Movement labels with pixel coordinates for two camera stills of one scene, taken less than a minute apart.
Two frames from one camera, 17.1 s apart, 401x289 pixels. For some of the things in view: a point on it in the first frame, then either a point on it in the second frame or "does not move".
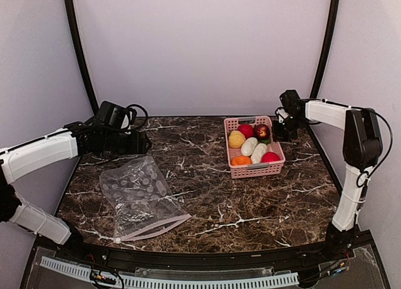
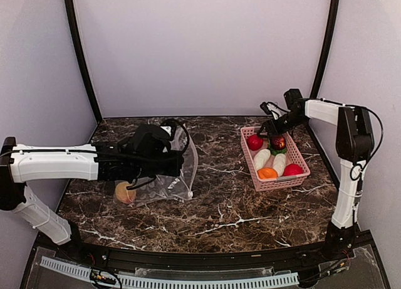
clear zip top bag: [141, 202] → [177, 188]
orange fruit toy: [240, 160] → [267, 173]
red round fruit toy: [247, 129] → [255, 143]
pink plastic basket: [260, 169] → [274, 162]
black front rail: [212, 259] does not move
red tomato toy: [269, 157] → [291, 169]
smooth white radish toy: [249, 145] → [260, 157]
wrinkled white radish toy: [259, 151] → [279, 163]
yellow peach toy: [236, 139] → [123, 194]
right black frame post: [334, 10] does not move
